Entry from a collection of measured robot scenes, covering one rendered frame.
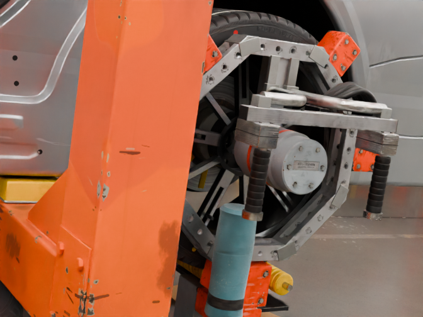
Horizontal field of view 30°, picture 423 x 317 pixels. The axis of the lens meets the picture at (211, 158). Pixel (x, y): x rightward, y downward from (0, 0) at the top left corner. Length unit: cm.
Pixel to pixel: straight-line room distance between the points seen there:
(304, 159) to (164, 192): 52
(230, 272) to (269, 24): 61
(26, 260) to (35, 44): 48
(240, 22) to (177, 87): 61
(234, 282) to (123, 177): 57
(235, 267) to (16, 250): 48
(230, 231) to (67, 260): 47
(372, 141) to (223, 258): 43
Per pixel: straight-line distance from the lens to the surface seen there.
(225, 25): 188
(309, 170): 179
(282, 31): 197
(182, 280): 215
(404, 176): 244
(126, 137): 129
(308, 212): 209
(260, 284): 198
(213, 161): 194
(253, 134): 161
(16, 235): 169
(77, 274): 137
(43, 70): 180
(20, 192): 181
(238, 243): 176
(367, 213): 185
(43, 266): 154
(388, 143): 183
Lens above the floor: 112
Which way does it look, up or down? 9 degrees down
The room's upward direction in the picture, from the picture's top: 8 degrees clockwise
